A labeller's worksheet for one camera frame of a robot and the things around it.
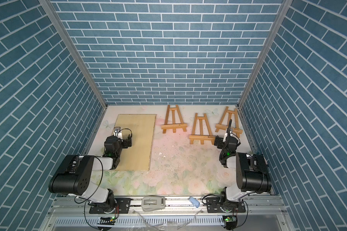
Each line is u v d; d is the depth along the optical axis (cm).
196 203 74
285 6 71
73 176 46
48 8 71
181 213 72
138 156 90
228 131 84
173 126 102
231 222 71
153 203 72
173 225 68
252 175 45
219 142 88
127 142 87
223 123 110
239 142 77
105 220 72
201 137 97
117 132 79
